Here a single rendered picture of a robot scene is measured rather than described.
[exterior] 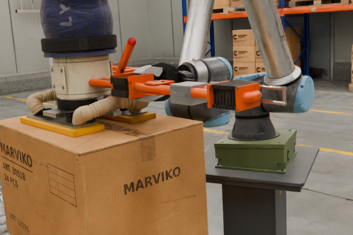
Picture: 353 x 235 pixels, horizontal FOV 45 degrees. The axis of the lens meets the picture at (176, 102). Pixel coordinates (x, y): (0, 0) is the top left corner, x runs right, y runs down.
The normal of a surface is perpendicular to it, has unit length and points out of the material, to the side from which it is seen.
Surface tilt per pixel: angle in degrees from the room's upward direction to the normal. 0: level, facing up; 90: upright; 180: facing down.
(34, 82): 90
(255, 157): 90
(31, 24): 90
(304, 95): 91
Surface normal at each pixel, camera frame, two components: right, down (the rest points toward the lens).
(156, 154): 0.66, 0.09
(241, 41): -0.71, 0.19
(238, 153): -0.42, 0.18
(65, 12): 0.07, -0.13
